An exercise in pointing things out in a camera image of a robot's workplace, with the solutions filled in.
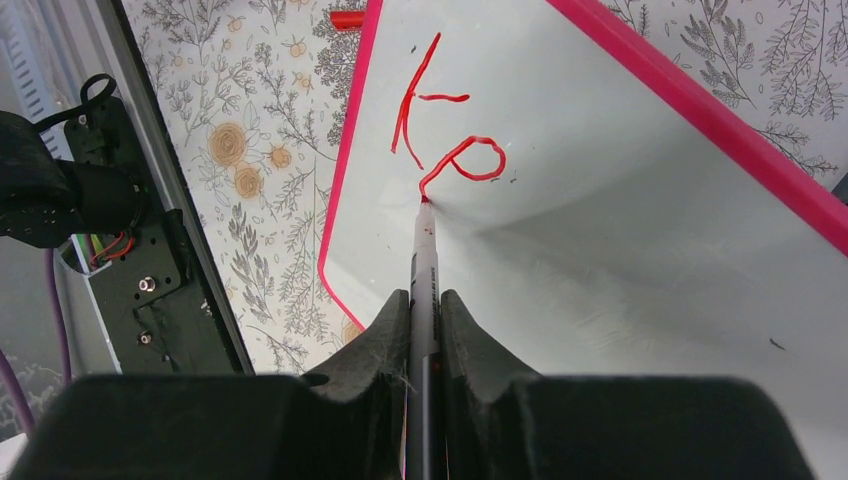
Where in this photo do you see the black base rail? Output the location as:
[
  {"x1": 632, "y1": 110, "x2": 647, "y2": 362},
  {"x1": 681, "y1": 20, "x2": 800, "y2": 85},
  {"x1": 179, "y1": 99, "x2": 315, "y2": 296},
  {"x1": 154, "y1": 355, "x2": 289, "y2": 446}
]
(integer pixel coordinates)
[{"x1": 64, "y1": 97, "x2": 246, "y2": 374}]

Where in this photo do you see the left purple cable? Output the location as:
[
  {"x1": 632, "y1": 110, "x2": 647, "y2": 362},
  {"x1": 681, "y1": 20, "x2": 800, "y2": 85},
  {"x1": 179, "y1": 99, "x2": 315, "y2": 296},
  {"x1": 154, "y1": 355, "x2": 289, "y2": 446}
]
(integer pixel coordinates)
[{"x1": 0, "y1": 248, "x2": 73, "y2": 435}]

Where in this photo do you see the red marker cap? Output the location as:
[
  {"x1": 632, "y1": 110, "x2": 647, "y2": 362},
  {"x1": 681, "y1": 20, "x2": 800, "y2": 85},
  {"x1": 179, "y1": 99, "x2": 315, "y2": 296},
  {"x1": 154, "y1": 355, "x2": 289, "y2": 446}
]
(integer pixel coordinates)
[{"x1": 329, "y1": 11, "x2": 365, "y2": 31}]

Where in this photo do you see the silver red marker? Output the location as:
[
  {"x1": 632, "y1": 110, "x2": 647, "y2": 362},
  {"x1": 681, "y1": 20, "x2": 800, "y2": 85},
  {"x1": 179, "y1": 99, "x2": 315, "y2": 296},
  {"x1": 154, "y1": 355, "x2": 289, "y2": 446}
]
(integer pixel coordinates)
[{"x1": 405, "y1": 197, "x2": 445, "y2": 479}]

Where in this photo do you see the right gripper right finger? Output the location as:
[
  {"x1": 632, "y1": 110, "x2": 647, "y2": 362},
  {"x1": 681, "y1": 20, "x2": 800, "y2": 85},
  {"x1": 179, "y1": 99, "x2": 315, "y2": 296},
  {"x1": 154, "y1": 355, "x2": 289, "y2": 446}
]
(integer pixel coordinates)
[{"x1": 441, "y1": 290, "x2": 814, "y2": 479}]

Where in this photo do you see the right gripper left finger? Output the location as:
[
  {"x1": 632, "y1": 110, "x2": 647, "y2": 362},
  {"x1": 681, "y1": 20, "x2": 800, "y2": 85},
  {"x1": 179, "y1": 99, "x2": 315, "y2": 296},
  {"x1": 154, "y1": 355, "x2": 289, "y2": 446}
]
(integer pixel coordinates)
[{"x1": 11, "y1": 290, "x2": 410, "y2": 479}]

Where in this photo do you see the pink framed whiteboard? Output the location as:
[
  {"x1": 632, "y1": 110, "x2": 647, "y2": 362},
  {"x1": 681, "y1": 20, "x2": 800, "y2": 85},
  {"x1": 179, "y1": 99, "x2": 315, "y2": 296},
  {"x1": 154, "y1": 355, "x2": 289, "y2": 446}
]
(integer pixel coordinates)
[{"x1": 319, "y1": 1, "x2": 847, "y2": 479}]

